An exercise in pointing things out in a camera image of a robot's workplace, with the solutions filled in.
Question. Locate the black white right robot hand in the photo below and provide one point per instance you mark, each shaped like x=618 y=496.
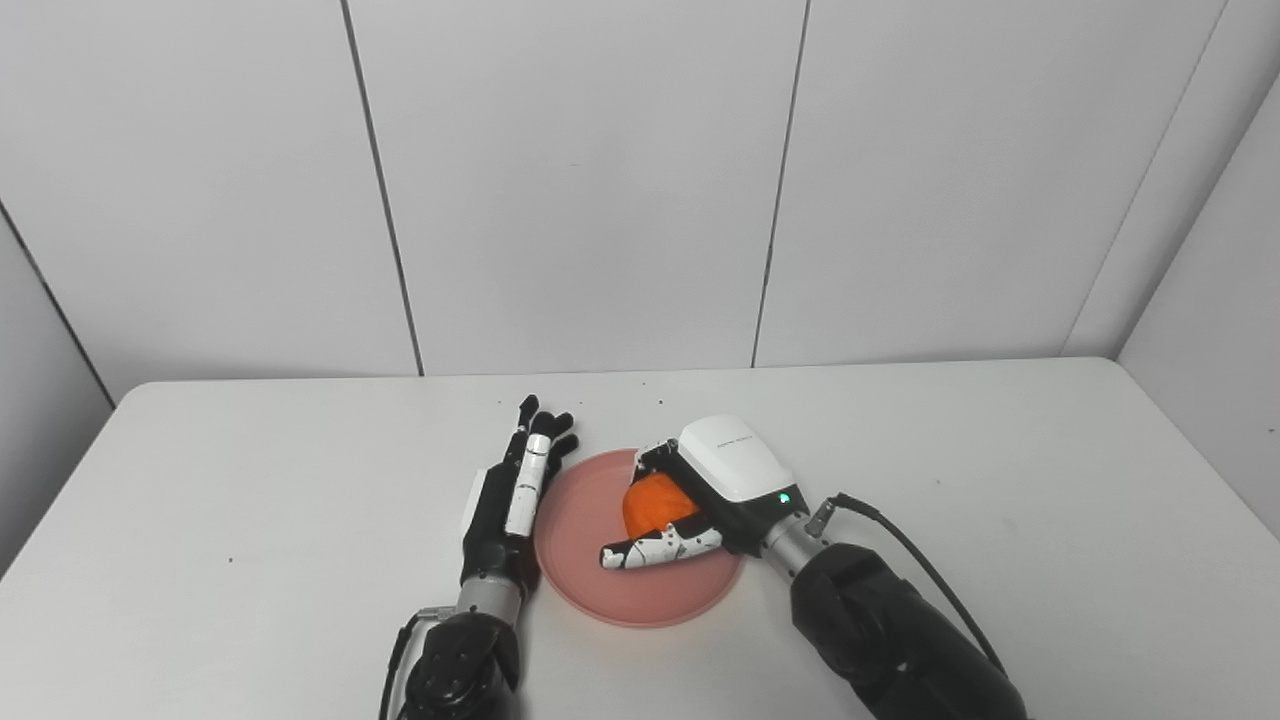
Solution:
x=735 y=465

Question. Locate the pink round plate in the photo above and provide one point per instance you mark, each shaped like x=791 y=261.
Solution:
x=580 y=530

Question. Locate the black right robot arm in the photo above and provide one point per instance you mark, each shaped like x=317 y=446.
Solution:
x=890 y=640

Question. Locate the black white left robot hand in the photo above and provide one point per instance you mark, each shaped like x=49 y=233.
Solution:
x=490 y=545

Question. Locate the orange fruit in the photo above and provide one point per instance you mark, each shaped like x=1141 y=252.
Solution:
x=655 y=505

